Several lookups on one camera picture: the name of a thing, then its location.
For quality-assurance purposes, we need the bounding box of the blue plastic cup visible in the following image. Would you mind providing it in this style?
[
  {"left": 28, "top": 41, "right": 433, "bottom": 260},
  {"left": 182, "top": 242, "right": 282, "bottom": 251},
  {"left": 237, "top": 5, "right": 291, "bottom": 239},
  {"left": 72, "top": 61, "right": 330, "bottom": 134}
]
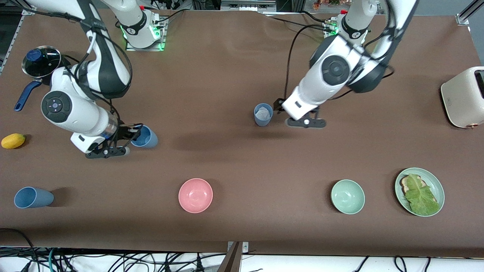
[
  {"left": 130, "top": 125, "right": 159, "bottom": 149},
  {"left": 253, "top": 103, "right": 274, "bottom": 127},
  {"left": 14, "top": 187, "right": 54, "bottom": 209}
]

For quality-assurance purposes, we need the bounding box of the brown table cover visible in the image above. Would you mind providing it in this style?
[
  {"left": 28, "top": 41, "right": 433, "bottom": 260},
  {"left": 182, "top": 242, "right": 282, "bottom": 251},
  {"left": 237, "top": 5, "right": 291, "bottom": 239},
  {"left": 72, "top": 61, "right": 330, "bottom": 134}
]
[{"left": 0, "top": 7, "right": 484, "bottom": 258}]

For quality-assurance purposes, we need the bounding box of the pink bowl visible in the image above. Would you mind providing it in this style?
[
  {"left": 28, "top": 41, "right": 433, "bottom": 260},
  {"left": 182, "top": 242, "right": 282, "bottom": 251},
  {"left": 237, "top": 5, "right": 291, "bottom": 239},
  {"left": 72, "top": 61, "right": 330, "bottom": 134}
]
[{"left": 178, "top": 178, "right": 213, "bottom": 214}]

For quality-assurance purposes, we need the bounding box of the light green bowl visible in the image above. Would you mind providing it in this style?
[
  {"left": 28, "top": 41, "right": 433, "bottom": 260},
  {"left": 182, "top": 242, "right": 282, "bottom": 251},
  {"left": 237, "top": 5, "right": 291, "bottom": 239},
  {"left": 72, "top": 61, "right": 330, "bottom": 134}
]
[{"left": 331, "top": 179, "right": 366, "bottom": 215}]

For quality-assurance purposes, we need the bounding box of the yellow lemon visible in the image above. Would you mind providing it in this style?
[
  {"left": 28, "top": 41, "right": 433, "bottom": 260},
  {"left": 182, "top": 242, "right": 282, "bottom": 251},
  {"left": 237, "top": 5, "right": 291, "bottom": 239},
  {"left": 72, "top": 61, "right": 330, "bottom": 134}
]
[{"left": 1, "top": 133, "right": 26, "bottom": 149}]

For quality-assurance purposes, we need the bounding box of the toasted bread slice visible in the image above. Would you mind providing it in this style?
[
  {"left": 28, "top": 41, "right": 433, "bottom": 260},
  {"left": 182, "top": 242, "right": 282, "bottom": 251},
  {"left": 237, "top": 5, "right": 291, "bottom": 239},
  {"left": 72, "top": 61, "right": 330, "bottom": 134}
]
[{"left": 400, "top": 175, "right": 428, "bottom": 195}]

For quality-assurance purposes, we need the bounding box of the green lettuce leaf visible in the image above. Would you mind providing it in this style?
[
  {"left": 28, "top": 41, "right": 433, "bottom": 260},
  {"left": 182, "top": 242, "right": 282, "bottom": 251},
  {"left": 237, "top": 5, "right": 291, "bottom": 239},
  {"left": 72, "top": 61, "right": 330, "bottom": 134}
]
[{"left": 405, "top": 174, "right": 441, "bottom": 216}]

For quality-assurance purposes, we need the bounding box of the light green plate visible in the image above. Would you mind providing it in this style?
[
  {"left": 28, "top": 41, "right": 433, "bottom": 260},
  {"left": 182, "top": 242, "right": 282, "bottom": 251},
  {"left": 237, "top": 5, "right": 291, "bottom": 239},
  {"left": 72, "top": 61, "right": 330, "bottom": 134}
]
[{"left": 394, "top": 167, "right": 445, "bottom": 217}]

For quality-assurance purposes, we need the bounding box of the cream toaster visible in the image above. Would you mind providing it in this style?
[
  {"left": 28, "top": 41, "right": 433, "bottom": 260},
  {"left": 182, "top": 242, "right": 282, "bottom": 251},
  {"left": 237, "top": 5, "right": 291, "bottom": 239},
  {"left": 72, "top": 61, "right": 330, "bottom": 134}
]
[{"left": 441, "top": 66, "right": 484, "bottom": 129}]

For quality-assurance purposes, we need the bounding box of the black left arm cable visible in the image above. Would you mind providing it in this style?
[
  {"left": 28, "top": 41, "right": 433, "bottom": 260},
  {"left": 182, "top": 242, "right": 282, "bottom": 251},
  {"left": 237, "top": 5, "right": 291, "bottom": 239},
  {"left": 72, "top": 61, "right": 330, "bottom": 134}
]
[{"left": 283, "top": 24, "right": 334, "bottom": 111}]

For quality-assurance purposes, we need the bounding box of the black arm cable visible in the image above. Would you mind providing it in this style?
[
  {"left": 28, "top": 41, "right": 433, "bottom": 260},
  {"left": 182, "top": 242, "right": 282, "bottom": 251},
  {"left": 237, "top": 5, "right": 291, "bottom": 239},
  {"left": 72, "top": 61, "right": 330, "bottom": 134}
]
[
  {"left": 74, "top": 23, "right": 133, "bottom": 125},
  {"left": 283, "top": 24, "right": 334, "bottom": 111}
]

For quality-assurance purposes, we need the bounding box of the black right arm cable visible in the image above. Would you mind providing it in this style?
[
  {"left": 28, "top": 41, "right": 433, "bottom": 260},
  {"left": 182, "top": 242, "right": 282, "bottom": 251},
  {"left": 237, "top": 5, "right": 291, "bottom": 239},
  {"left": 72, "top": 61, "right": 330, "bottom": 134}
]
[{"left": 74, "top": 23, "right": 133, "bottom": 125}]

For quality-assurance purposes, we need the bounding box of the black base cable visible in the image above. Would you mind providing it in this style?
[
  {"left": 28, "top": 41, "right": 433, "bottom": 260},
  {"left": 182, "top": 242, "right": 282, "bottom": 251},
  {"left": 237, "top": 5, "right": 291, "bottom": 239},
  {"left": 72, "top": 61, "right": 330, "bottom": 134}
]
[
  {"left": 269, "top": 15, "right": 334, "bottom": 34},
  {"left": 153, "top": 8, "right": 186, "bottom": 25}
]

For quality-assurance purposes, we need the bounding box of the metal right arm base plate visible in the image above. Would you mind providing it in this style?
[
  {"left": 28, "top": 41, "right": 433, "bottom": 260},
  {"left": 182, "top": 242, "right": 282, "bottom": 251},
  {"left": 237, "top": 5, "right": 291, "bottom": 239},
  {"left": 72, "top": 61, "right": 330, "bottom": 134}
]
[{"left": 125, "top": 18, "right": 168, "bottom": 52}]

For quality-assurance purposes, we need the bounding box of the black pot with blue handle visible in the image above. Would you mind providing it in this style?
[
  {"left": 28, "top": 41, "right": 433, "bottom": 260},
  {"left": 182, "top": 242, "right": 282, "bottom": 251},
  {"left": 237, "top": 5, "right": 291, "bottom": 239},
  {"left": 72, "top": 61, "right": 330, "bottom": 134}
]
[{"left": 14, "top": 45, "right": 72, "bottom": 112}]

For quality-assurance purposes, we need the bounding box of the black floor cable loop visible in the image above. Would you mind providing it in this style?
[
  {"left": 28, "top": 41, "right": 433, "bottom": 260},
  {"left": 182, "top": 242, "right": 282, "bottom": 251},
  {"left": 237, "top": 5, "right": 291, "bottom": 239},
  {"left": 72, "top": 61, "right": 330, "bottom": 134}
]
[{"left": 0, "top": 228, "right": 37, "bottom": 258}]

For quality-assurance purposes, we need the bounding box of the metal table bracket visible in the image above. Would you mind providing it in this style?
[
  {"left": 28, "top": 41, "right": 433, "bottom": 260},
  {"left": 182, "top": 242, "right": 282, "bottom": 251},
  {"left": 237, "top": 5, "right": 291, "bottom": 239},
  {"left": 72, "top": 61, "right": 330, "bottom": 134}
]
[{"left": 227, "top": 241, "right": 250, "bottom": 253}]

